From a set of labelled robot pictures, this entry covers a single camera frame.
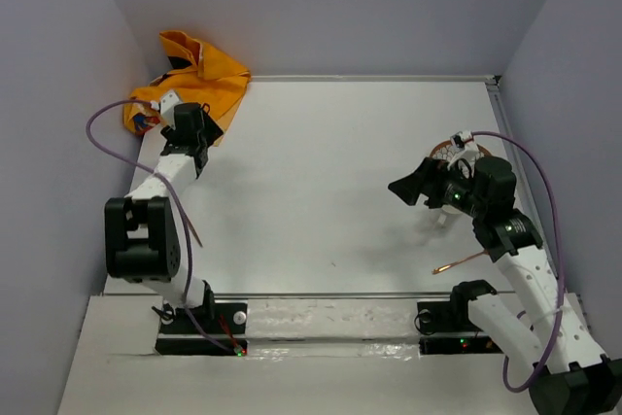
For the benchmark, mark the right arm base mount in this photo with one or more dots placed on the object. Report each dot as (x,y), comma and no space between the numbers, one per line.
(444,333)

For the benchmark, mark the floral patterned plate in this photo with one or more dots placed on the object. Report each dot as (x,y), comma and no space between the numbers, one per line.
(447,150)

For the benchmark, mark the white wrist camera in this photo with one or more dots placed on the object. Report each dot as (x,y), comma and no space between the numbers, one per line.
(164,107)
(466,149)

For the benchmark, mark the white ceramic mug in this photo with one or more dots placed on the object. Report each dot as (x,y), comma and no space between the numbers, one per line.
(446,217)

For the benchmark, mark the copper fork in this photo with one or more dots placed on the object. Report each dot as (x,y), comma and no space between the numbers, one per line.
(445,267)

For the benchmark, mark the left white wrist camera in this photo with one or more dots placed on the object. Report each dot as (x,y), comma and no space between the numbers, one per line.
(164,107)

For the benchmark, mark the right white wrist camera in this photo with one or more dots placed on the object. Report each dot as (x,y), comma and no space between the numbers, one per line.
(466,149)

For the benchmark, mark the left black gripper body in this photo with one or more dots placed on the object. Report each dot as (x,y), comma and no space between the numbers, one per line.
(209,132)

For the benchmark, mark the copper knife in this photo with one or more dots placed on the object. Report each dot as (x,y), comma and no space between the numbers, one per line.
(194,232)

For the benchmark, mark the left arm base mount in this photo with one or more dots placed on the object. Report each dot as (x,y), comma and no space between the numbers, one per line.
(224,335)

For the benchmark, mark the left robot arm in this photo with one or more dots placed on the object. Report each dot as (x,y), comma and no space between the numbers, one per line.
(145,230)

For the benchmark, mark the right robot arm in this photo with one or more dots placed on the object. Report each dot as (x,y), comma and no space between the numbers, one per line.
(571,372)

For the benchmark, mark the orange Mickey Mouse cloth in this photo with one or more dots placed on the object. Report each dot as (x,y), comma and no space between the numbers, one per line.
(200,73)

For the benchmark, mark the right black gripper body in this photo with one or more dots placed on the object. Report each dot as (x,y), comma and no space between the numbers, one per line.
(456,191)

